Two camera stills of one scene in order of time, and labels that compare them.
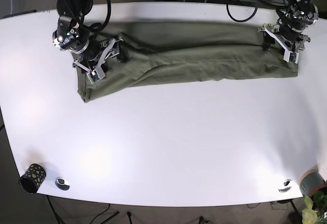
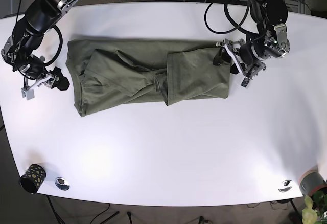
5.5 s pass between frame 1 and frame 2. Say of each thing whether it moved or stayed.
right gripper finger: moved
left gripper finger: moved
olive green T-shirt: moved
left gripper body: moved
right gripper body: moved
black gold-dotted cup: stayed
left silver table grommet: stayed
